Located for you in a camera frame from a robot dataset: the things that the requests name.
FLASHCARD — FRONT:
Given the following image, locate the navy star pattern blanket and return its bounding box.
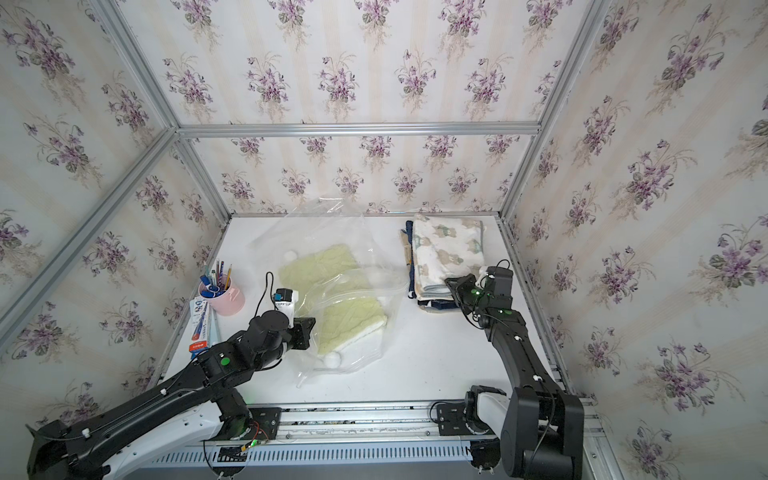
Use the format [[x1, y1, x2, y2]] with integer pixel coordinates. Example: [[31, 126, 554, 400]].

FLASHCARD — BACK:
[[402, 220, 458, 312]]

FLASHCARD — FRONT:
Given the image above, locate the white green trimmed blanket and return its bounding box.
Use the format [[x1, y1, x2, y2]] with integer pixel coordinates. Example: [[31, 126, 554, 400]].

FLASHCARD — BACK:
[[412, 215, 486, 300]]

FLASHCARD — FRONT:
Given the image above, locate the light green knitted blanket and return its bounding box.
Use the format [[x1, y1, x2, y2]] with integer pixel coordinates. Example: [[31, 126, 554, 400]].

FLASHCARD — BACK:
[[278, 244, 389, 373]]

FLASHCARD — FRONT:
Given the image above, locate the clear plastic vacuum bag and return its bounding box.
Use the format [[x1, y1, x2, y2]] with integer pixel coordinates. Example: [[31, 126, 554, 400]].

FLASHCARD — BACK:
[[248, 198, 408, 385]]

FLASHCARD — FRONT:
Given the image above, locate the beige floral fleece blanket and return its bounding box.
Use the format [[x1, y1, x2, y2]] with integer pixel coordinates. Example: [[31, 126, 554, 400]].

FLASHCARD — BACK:
[[399, 230, 413, 267]]

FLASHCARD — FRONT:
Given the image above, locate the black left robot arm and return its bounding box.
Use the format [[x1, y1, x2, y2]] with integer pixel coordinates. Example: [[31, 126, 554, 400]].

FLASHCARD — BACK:
[[26, 310, 316, 479]]

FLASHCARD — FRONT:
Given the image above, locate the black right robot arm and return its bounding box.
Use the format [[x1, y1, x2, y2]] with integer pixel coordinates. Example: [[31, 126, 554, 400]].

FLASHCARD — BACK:
[[445, 266, 585, 479]]

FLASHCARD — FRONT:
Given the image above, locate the pink pen cup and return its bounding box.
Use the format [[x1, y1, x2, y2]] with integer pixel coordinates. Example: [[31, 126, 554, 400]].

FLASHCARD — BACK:
[[198, 284, 245, 316]]

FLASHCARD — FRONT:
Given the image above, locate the white toothpaste box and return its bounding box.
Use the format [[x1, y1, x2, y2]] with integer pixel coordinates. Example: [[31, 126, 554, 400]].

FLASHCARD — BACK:
[[188, 297, 218, 357]]

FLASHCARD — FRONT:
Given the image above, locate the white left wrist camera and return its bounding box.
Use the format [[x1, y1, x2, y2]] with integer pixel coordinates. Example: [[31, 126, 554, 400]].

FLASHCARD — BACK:
[[272, 288, 299, 326]]

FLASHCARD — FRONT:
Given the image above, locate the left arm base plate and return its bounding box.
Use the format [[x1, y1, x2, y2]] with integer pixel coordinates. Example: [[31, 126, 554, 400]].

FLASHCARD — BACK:
[[211, 407, 283, 442]]

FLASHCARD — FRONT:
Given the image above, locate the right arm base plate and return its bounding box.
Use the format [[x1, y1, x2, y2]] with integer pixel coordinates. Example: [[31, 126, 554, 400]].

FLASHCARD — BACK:
[[429, 401, 492, 437]]

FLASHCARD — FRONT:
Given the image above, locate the aluminium mounting rail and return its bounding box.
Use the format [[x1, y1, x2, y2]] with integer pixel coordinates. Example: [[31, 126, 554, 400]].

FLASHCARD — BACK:
[[104, 397, 607, 448]]

